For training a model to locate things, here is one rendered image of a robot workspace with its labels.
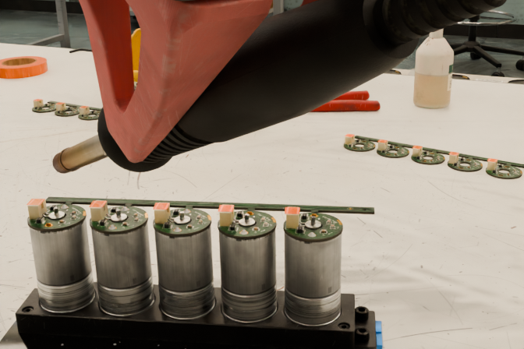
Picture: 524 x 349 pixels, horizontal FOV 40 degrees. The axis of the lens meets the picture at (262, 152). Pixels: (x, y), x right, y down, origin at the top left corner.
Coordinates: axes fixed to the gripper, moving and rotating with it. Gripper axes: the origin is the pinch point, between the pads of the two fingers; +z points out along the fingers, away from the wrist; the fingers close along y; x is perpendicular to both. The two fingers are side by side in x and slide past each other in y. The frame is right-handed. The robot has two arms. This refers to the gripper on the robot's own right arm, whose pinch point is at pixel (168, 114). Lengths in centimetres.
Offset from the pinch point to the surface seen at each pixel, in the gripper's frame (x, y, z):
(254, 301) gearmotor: 1.3, -6.5, 11.8
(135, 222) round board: -4.0, -3.5, 11.2
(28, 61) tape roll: -49, -20, 43
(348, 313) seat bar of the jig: 3.6, -10.0, 11.6
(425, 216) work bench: -1.0, -23.5, 16.7
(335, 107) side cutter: -17.8, -34.6, 25.7
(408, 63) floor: -157, -294, 192
